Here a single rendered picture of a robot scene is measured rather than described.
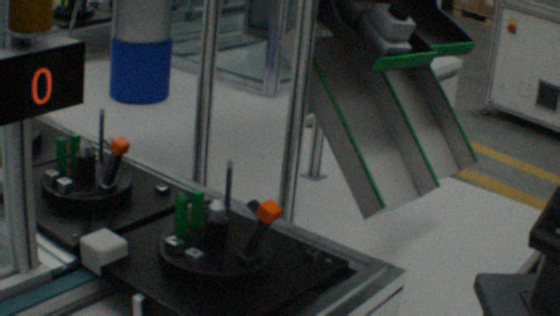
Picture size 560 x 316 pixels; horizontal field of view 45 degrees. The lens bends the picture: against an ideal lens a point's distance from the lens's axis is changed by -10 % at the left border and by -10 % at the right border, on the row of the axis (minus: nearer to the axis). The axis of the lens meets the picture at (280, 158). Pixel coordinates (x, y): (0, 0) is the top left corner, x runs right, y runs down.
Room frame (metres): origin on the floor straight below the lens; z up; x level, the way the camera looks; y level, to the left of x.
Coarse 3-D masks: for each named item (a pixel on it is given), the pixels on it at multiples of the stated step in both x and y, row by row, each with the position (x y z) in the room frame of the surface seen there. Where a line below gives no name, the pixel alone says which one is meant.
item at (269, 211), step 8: (256, 200) 0.75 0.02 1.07; (272, 200) 0.74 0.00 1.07; (256, 208) 0.74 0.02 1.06; (264, 208) 0.72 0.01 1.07; (272, 208) 0.73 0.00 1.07; (280, 208) 0.73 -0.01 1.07; (264, 216) 0.72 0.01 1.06; (272, 216) 0.72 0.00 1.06; (256, 224) 0.73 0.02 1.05; (264, 224) 0.73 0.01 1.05; (256, 232) 0.73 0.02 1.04; (264, 232) 0.73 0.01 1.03; (248, 240) 0.74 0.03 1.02; (256, 240) 0.73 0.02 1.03; (248, 248) 0.74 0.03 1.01; (256, 248) 0.74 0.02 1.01; (248, 256) 0.74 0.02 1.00
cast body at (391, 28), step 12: (372, 12) 0.95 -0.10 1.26; (384, 12) 0.93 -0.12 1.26; (396, 12) 0.93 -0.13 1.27; (408, 12) 0.94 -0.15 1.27; (360, 24) 0.97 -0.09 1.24; (372, 24) 0.95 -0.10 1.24; (384, 24) 0.93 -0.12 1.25; (396, 24) 0.92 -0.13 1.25; (408, 24) 0.93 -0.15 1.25; (360, 36) 0.96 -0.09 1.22; (372, 36) 0.94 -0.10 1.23; (384, 36) 0.92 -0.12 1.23; (396, 36) 0.93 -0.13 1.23; (408, 36) 0.94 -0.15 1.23; (372, 48) 0.94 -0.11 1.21; (384, 48) 0.92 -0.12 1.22; (396, 48) 0.92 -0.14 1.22; (408, 48) 0.94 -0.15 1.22
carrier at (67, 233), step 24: (72, 144) 0.96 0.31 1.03; (48, 168) 0.98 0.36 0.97; (72, 168) 0.95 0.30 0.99; (96, 168) 0.96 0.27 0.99; (120, 168) 0.97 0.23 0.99; (48, 192) 0.87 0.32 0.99; (72, 192) 0.87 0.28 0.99; (96, 192) 0.88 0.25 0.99; (120, 192) 0.89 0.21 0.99; (144, 192) 0.94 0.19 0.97; (48, 216) 0.83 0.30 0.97; (72, 216) 0.84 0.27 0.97; (96, 216) 0.85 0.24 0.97; (120, 216) 0.86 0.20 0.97; (144, 216) 0.87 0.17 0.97; (72, 240) 0.77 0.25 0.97
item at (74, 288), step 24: (0, 288) 0.65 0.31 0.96; (24, 288) 0.68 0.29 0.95; (48, 288) 0.69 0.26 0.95; (72, 288) 0.70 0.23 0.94; (96, 288) 0.73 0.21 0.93; (0, 312) 0.62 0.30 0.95; (24, 312) 0.64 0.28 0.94; (48, 312) 0.67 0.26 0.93; (72, 312) 0.70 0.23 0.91; (96, 312) 0.70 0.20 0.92; (120, 312) 0.71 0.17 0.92
